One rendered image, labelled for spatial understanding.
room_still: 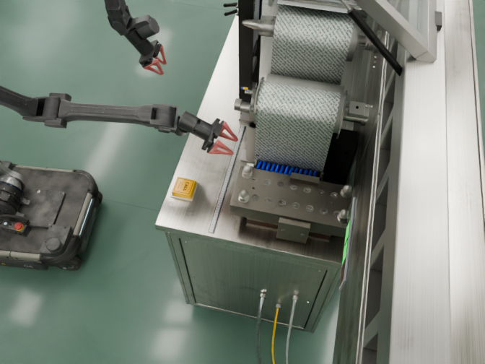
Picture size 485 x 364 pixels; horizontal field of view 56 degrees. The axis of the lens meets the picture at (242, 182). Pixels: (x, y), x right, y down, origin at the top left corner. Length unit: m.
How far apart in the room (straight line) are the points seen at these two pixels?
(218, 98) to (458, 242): 1.20
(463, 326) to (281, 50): 0.97
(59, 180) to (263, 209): 1.47
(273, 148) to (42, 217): 1.42
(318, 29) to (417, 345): 1.03
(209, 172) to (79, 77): 2.00
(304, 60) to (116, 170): 1.68
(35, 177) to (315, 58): 1.74
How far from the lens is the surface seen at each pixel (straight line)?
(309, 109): 1.36
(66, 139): 3.16
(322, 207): 1.48
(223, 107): 1.90
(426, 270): 0.74
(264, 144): 1.49
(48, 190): 2.62
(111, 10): 1.72
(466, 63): 1.41
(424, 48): 1.00
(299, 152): 1.49
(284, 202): 1.48
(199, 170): 1.70
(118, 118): 1.51
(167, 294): 2.46
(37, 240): 2.50
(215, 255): 1.70
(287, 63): 1.55
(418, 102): 0.93
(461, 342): 0.96
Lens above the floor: 2.29
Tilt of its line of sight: 56 degrees down
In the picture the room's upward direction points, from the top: straight up
